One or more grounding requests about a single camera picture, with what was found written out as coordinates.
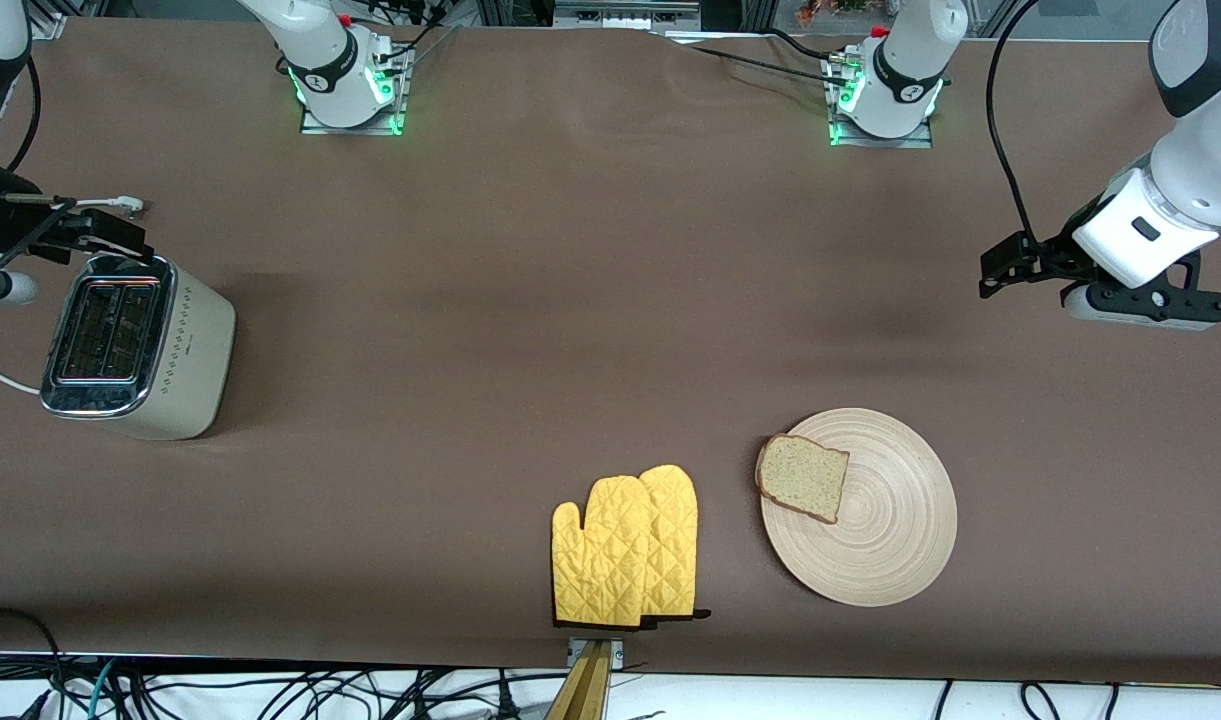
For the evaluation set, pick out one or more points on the brown bread slice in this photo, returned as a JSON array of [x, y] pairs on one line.
[[802, 478]]

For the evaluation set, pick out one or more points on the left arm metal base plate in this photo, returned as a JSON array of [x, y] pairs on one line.
[[910, 142]]

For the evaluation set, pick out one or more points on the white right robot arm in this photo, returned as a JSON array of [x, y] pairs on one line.
[[320, 60]]

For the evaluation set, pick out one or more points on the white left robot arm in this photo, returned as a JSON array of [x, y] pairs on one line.
[[905, 60]]

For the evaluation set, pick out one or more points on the brown table cover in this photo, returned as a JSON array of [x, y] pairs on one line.
[[670, 200]]

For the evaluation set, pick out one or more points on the gold aluminium beam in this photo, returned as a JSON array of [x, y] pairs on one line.
[[582, 690]]

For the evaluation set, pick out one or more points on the aluminium frame rail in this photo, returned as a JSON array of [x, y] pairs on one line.
[[625, 14]]

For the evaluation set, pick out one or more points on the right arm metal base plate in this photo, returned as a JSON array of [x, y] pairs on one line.
[[315, 125]]

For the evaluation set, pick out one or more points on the cream chrome two-slot toaster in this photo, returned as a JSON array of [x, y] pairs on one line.
[[190, 350]]

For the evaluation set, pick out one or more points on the grey metal beam bracket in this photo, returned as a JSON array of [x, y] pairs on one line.
[[618, 652]]

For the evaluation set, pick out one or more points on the orange foliage decoration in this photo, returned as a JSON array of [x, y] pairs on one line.
[[815, 10]]

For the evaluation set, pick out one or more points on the yellow quilted oven mitt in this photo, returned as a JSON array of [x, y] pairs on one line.
[[600, 560], [675, 530]]

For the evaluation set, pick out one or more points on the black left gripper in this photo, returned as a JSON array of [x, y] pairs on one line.
[[1052, 258]]

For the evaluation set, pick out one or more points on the round wooden plate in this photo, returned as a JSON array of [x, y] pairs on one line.
[[890, 530]]

